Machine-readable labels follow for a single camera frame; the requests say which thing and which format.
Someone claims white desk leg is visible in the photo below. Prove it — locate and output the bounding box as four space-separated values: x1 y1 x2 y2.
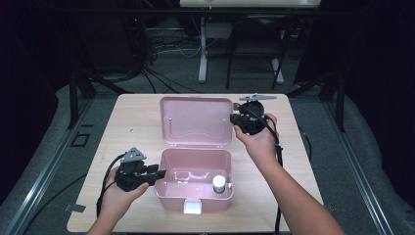
271 58 285 85
198 17 208 84

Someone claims aluminium floor rail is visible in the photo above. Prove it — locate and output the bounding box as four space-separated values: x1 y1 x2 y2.
2 97 96 235
322 101 395 235

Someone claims black floor cable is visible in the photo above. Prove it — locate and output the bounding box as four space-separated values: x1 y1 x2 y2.
22 173 88 235

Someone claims white desk top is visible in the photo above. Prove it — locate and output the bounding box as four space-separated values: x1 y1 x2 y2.
179 0 322 9

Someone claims bundle of floor cables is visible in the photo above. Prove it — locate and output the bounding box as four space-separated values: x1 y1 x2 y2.
140 18 205 95

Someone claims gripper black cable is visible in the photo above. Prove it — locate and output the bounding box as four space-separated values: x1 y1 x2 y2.
95 152 127 218
246 107 286 235

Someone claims black cable beside table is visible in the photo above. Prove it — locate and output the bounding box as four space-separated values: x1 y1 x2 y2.
298 126 313 162

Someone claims black frame post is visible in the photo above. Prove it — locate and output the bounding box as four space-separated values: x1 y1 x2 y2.
67 70 80 129
335 71 346 133

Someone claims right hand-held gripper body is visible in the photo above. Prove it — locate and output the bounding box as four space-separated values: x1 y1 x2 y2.
232 93 278 136

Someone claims person's right hand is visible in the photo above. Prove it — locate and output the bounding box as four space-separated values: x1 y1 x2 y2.
233 112 279 167

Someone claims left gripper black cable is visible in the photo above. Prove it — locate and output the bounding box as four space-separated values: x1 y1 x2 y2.
95 152 127 218

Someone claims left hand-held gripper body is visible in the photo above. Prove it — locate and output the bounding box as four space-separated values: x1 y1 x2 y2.
115 147 155 193

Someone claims pink storage box white handle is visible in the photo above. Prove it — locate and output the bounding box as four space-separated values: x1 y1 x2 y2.
154 96 235 215

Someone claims black chair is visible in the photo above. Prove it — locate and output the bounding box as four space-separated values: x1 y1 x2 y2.
225 13 294 91

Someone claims small bottle white cap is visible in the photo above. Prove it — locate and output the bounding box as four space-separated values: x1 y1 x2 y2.
211 174 227 195

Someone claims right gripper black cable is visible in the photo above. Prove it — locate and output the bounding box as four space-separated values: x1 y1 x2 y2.
246 107 286 235

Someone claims person's left hand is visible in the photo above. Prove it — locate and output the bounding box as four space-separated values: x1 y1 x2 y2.
97 166 151 223

